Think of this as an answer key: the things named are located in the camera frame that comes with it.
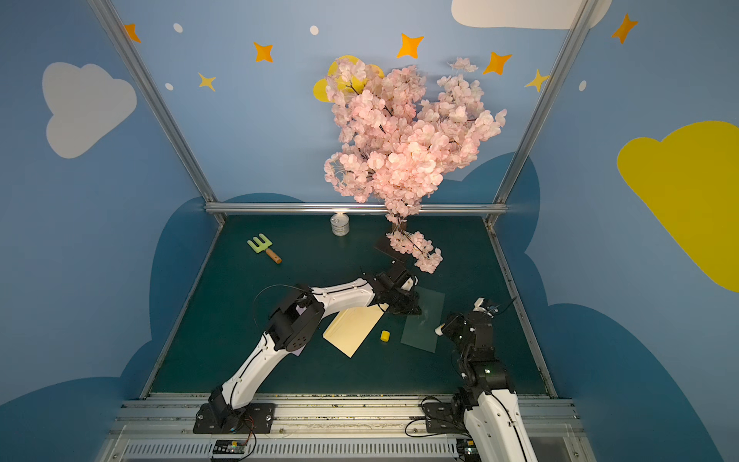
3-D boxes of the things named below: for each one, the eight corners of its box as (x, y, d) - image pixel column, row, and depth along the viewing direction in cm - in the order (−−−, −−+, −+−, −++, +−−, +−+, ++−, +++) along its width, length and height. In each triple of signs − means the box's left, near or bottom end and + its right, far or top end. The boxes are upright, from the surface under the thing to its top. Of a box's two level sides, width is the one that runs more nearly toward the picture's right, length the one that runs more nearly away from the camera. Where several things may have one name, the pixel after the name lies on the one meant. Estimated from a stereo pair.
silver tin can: (330, 236, 116) (329, 229, 113) (332, 219, 122) (331, 212, 119) (349, 236, 116) (348, 229, 113) (350, 219, 122) (349, 212, 119)
